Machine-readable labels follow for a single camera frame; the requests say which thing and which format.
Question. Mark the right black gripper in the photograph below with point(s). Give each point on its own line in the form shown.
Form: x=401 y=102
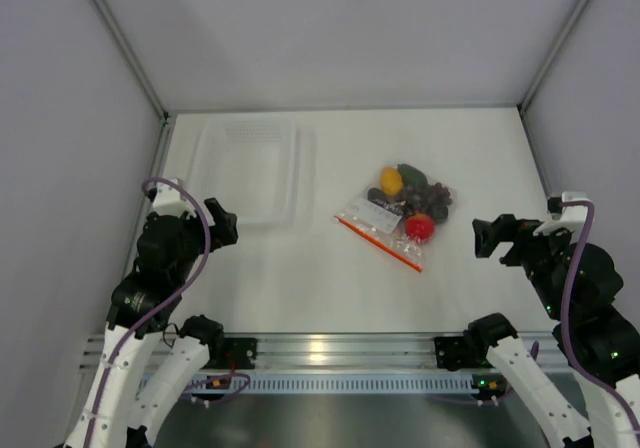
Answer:
x=504 y=227

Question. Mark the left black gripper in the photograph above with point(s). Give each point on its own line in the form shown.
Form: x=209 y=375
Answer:
x=223 y=232

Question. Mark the dark red fake grapes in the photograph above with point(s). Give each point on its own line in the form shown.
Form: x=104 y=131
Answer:
x=421 y=198

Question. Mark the red fake tomato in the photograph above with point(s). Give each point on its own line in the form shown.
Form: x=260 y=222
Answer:
x=420 y=228

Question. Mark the clear zip top bag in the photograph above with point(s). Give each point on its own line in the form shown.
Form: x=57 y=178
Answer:
x=384 y=226

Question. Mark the yellow fake lemon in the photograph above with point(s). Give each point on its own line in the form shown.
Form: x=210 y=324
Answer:
x=391 y=182

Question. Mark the purple fake eggplant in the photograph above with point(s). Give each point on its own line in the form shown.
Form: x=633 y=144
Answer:
x=379 y=197

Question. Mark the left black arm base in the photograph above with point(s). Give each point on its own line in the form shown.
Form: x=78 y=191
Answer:
x=233 y=353

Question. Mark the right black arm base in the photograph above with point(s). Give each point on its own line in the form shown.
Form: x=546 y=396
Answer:
x=454 y=353

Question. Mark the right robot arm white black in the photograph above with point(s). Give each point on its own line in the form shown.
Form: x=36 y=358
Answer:
x=577 y=282

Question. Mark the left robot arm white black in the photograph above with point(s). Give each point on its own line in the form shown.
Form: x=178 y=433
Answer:
x=123 y=409

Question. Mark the green fake avocado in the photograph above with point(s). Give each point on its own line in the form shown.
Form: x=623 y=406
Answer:
x=411 y=175

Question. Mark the clear plastic bin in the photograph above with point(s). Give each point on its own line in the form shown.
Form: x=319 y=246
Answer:
x=259 y=166

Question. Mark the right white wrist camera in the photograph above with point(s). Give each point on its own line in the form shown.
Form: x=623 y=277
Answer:
x=567 y=211

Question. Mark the aluminium rail frame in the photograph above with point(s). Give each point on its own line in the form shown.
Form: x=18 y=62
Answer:
x=343 y=352

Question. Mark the white slotted cable duct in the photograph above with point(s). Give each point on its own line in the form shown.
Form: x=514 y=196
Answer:
x=349 y=383

